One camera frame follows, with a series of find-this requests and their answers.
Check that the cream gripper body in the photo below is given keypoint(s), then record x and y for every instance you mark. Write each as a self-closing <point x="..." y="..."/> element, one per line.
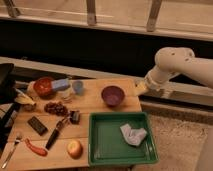
<point x="141" y="88"/>

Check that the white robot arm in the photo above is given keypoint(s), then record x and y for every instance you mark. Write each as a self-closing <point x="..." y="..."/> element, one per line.
<point x="171" y="62"/>

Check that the purple bowl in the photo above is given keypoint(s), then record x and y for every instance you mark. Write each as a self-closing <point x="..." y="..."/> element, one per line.
<point x="112" y="95"/>

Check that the red bowl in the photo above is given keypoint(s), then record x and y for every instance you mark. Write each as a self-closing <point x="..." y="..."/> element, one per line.
<point x="43" y="86"/>

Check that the crumpled grey cloth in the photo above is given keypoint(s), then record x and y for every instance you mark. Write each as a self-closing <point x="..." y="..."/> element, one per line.
<point x="131" y="136"/>

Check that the small blue cup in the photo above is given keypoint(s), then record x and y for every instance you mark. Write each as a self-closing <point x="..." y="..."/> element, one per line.
<point x="78" y="87"/>

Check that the green plastic tray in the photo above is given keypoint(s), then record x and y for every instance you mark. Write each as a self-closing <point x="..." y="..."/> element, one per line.
<point x="106" y="144"/>

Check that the black binder clip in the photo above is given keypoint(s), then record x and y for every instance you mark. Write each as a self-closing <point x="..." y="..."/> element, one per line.
<point x="74" y="117"/>

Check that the blue sponge block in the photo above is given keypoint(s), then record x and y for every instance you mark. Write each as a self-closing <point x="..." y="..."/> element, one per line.
<point x="60" y="85"/>

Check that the bunch of dark grapes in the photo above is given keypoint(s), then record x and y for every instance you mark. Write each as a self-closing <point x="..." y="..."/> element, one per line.
<point x="56" y="108"/>

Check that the apple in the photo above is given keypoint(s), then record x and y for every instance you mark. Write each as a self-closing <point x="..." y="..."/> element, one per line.
<point x="74" y="149"/>

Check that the red chili pepper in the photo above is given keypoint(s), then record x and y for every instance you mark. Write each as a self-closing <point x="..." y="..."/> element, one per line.
<point x="37" y="150"/>

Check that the banana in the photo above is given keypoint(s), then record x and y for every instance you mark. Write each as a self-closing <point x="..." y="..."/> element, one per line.
<point x="26" y="101"/>

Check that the silver fork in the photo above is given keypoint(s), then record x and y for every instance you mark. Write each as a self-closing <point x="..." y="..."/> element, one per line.
<point x="16" y="142"/>

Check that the black tripod stand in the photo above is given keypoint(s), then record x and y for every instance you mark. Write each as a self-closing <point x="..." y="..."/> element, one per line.
<point x="7" y="95"/>

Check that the black handled knife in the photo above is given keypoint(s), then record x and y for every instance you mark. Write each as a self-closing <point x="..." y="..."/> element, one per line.
<point x="59" y="126"/>

